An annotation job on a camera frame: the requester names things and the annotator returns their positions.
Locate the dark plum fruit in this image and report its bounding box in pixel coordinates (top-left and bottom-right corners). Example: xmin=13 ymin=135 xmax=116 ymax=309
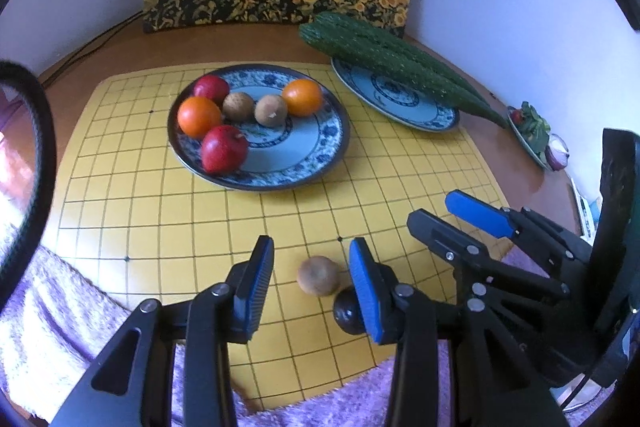
xmin=333 ymin=286 xmax=366 ymax=336

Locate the brown kiwi on board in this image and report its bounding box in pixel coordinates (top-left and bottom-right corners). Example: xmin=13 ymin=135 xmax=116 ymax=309
xmin=296 ymin=256 xmax=340 ymax=297

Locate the purple fuzzy cloth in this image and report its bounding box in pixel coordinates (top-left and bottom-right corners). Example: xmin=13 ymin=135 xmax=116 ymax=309
xmin=1 ymin=248 xmax=393 ymax=426

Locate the yellow grid go board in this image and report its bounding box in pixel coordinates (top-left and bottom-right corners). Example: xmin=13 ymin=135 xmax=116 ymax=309
xmin=50 ymin=64 xmax=506 ymax=409

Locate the small plate with salad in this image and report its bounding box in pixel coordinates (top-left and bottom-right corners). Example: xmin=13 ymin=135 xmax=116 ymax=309
xmin=508 ymin=102 xmax=570 ymax=171

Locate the green cucumber front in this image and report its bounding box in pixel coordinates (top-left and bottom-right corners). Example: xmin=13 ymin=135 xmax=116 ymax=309
xmin=298 ymin=22 xmax=508 ymax=128

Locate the green cucumber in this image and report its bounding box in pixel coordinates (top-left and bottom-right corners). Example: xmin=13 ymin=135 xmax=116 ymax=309
xmin=314 ymin=11 xmax=485 ymax=102
xmin=298 ymin=22 xmax=508 ymax=128

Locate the blue white porcelain plate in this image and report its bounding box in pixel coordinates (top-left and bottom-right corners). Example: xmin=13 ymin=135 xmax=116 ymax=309
xmin=167 ymin=83 xmax=350 ymax=192

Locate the green cucumber back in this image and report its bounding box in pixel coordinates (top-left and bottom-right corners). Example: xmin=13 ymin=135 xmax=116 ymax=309
xmin=314 ymin=11 xmax=485 ymax=102

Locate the orange right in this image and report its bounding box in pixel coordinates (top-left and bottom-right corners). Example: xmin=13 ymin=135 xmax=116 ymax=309
xmin=281 ymin=78 xmax=323 ymax=117

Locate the orange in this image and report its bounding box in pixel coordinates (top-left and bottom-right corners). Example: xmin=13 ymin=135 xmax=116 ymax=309
xmin=281 ymin=78 xmax=323 ymax=117
xmin=177 ymin=96 xmax=222 ymax=140

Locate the red apple front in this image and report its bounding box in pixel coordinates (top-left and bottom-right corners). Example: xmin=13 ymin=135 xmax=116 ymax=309
xmin=201 ymin=124 xmax=248 ymax=174

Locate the red apple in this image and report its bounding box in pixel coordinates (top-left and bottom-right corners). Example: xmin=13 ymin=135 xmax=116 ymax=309
xmin=201 ymin=124 xmax=248 ymax=174
xmin=192 ymin=74 xmax=230 ymax=106

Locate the brown kiwi right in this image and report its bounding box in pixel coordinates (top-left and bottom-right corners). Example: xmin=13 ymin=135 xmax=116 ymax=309
xmin=254 ymin=94 xmax=288 ymax=128

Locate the brown kiwi left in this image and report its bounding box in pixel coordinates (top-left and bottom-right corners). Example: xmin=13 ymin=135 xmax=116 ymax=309
xmin=222 ymin=91 xmax=255 ymax=122

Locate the orange left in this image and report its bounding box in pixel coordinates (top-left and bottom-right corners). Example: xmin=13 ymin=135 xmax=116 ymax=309
xmin=177 ymin=96 xmax=222 ymax=140

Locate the red apple back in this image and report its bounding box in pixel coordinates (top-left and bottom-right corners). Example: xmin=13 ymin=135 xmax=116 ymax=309
xmin=192 ymin=74 xmax=230 ymax=106

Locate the black ring frame left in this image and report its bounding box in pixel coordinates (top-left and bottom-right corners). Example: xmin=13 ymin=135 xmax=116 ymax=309
xmin=1 ymin=61 xmax=56 ymax=309

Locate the black cable on table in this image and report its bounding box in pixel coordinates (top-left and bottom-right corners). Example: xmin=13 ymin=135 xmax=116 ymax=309
xmin=40 ymin=10 xmax=144 ymax=89

